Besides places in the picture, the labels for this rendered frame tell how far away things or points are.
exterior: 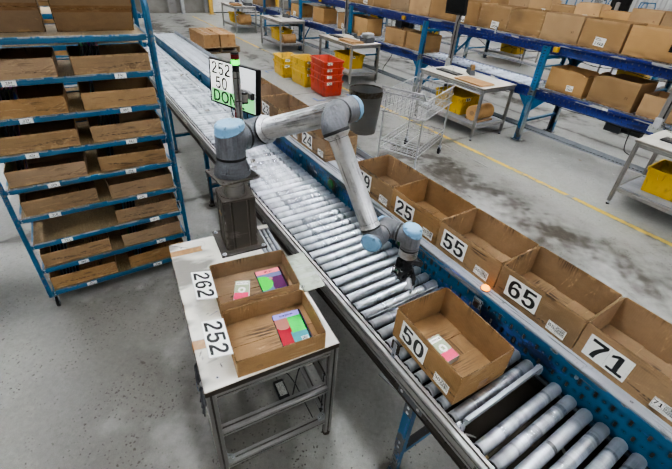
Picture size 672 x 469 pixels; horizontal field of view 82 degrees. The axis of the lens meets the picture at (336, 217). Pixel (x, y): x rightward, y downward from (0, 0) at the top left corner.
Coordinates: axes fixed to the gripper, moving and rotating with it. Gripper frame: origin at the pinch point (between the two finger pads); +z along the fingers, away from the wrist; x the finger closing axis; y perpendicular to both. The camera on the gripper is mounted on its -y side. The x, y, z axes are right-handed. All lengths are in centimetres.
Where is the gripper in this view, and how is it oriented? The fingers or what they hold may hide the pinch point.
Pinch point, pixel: (404, 285)
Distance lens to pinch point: 203.4
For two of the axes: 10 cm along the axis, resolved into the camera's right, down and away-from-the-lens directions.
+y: -8.4, 2.5, -4.8
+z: -0.6, 8.3, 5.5
